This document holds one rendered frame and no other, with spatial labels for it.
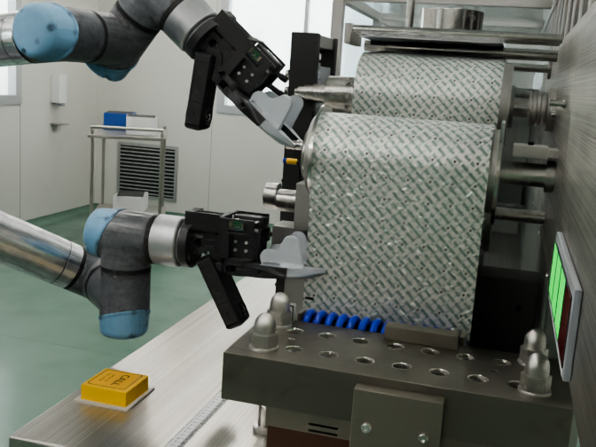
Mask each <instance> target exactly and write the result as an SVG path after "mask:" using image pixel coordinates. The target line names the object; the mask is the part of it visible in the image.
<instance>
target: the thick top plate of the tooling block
mask: <svg viewBox="0 0 596 447"><path fill-rule="evenodd" d="M254 326H255V325H253V326H252V327H251V328H250V329H249V330H247V331H246V332H245V333H244V334H243V335H242V336H241V337H239V338H238V339H237V340H236V341H235V342H234V343H233V344H232V345H231V346H230V347H229V348H228V349H226V350H225V351H224V352H223V374H222V391H221V398H222V399H227V400H232V401H237V402H242V403H247V404H256V405H261V406H266V407H271V408H276V409H281V410H286V411H291V412H300V413H306V414H310V415H316V416H320V417H326V418H330V419H336V420H345V421H349V422H351V416H352V406H353V395H354V388H355V386H356V385H357V384H358V383H364V384H369V385H374V386H380V387H385V388H395V389H401V390H406V391H411V392H416V393H421V394H427V395H432V396H442V397H445V402H444V411H443V426H442V435H441V438H442V439H448V440H452V441H458V442H462V443H472V444H477V445H482V446H487V447H569V439H570V433H571V427H572V420H573V413H574V411H573V405H572V401H571V395H570V391H569V383H568V382H567V381H563V380H562V377H561V369H560V363H559V359H552V358H548V360H549V363H550V373H549V374H550V375H552V385H551V391H552V394H551V396H549V397H544V398H539V397H533V396H527V395H524V394H523V393H521V392H520V391H519V390H518V385H519V384H520V378H521V372H522V371H524V369H525V366H524V365H521V364H519V363H518V362H517V359H518V357H519V355H520V354H517V353H511V352H505V351H499V350H493V349H482V348H476V347H470V346H464V345H459V346H458V349H446V348H440V347H434V346H428V345H422V344H416V343H409V342H404V341H393V340H387V339H384V333H376V332H369V331H363V330H357V329H351V328H345V327H338V326H333V325H321V324H316V323H310V322H303V321H298V320H295V321H294V322H292V326H291V327H290V328H287V329H276V332H277V333H278V350H277V351H275V352H271V353H260V352H255V351H253V350H251V349H250V348H249V344H250V343H251V331H252V330H253V329H254Z"/></svg>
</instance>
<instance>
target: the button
mask: <svg viewBox="0 0 596 447"><path fill-rule="evenodd" d="M146 390H148V375H143V374H139V373H133V372H124V371H119V370H115V369H109V368H106V369H104V370H103V371H101V372H99V373H98V374H96V375H95V376H93V377H92V378H90V379H89V380H87V381H85V382H84V383H83V384H82V385H81V399H84V400H90V401H94V402H99V403H103V404H112V405H117V406H121V407H127V406H128V405H129V404H131V403H132V402H133V401H135V400H136V399H137V398H138V397H140V396H141V395H142V394H144V393H145V392H146Z"/></svg>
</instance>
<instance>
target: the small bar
mask: <svg viewBox="0 0 596 447"><path fill-rule="evenodd" d="M459 334H460V332H459V331H452V330H446V329H440V328H434V327H428V326H422V325H410V324H404V323H397V322H391V321H388V322H387V324H386V325H385V333H384V339H387V340H393V341H404V342H409V343H416V344H422V345H428V346H434V347H440V348H446V349H458V346H459Z"/></svg>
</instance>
